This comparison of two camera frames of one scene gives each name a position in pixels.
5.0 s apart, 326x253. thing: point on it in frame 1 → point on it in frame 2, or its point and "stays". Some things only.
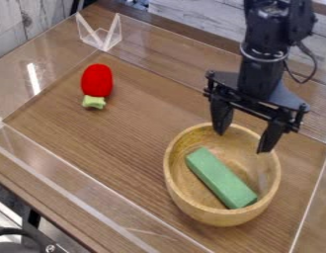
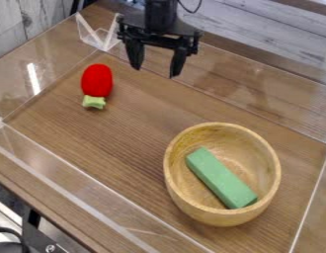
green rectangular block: (220, 179) stays
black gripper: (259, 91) → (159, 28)
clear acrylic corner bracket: (101, 39) stays
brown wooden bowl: (235, 150) stays
